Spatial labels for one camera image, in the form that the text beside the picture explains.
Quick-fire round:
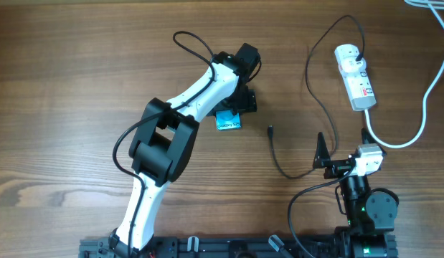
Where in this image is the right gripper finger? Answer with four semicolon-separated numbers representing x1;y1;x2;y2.
361;128;387;156
312;132;331;169

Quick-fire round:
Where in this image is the smartphone with cyan screen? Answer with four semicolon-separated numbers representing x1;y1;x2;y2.
215;110;242;130

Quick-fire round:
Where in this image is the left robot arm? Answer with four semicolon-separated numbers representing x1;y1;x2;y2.
109;43;260;257

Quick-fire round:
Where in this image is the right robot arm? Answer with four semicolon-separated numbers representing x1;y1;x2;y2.
313;128;400;258

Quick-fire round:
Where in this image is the white charger adapter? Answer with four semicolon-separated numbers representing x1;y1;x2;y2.
339;57;367;77

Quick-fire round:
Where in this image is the white power strip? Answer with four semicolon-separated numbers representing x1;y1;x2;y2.
334;44;377;111

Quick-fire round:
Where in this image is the black USB charging cable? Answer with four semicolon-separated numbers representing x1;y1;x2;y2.
267;14;367;180

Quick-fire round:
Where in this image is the white power strip cord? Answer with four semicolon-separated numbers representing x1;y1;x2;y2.
364;0;444;150

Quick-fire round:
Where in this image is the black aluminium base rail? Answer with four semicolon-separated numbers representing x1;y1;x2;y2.
78;234;398;258

